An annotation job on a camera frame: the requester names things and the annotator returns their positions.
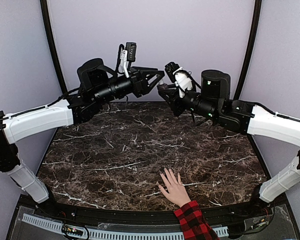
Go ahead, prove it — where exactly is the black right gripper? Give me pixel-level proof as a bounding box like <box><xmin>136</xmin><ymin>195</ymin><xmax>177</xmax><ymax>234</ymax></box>
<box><xmin>158</xmin><ymin>80</ymin><xmax>219</xmax><ymax>121</ymax></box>

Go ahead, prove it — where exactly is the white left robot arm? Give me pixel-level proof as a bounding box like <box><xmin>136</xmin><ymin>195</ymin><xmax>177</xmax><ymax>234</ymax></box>
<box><xmin>0</xmin><ymin>58</ymin><xmax>165</xmax><ymax>218</ymax></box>

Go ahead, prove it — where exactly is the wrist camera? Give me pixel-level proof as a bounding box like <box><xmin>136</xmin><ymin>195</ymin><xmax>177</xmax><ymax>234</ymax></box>
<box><xmin>115</xmin><ymin>42</ymin><xmax>137</xmax><ymax>78</ymax></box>
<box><xmin>164</xmin><ymin>62</ymin><xmax>196</xmax><ymax>98</ymax></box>

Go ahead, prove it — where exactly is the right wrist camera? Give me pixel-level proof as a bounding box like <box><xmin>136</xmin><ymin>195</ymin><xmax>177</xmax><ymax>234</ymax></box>
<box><xmin>164</xmin><ymin>62</ymin><xmax>196</xmax><ymax>98</ymax></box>

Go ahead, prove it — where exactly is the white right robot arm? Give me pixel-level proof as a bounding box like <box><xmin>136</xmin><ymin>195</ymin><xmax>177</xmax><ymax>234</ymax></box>
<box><xmin>157</xmin><ymin>67</ymin><xmax>300</xmax><ymax>217</ymax></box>

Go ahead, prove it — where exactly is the black left frame post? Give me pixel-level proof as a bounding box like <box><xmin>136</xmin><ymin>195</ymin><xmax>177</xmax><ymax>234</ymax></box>
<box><xmin>39</xmin><ymin>0</ymin><xmax>68</xmax><ymax>94</ymax></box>

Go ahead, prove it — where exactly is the person's bare hand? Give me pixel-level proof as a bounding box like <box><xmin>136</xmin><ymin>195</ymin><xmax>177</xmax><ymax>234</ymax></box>
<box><xmin>158</xmin><ymin>168</ymin><xmax>191</xmax><ymax>208</ymax></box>

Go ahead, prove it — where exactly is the small green circuit board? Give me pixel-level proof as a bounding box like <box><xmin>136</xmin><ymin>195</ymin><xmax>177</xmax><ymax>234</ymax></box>
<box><xmin>61</xmin><ymin>224</ymin><xmax>88</xmax><ymax>239</ymax></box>

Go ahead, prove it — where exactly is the red plaid sleeve forearm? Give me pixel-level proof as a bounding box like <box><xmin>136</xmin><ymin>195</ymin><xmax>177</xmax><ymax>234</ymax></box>
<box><xmin>173</xmin><ymin>200</ymin><xmax>220</xmax><ymax>240</ymax></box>

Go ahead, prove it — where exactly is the black frame post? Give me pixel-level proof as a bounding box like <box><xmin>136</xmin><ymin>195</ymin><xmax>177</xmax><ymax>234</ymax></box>
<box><xmin>39</xmin><ymin>0</ymin><xmax>68</xmax><ymax>94</ymax></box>
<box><xmin>233</xmin><ymin>0</ymin><xmax>263</xmax><ymax>100</ymax></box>

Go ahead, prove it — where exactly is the purple nail polish bottle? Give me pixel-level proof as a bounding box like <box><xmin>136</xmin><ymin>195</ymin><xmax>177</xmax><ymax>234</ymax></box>
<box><xmin>157</xmin><ymin>83</ymin><xmax>169</xmax><ymax>92</ymax></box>

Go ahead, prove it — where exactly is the black right frame post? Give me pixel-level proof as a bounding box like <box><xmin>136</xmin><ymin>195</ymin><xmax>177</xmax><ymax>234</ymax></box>
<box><xmin>233</xmin><ymin>0</ymin><xmax>263</xmax><ymax>100</ymax></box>

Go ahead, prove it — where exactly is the grey slotted cable duct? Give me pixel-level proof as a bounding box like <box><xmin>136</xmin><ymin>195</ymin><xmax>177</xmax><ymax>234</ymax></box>
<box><xmin>21</xmin><ymin>213</ymin><xmax>230</xmax><ymax>240</ymax></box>

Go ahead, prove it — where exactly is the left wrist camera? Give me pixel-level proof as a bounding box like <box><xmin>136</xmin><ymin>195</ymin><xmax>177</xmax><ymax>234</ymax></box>
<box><xmin>115</xmin><ymin>42</ymin><xmax>137</xmax><ymax>78</ymax></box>

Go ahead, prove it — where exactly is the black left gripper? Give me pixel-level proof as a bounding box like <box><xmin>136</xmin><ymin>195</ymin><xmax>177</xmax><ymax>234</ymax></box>
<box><xmin>94</xmin><ymin>65</ymin><xmax>166</xmax><ymax>106</ymax></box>

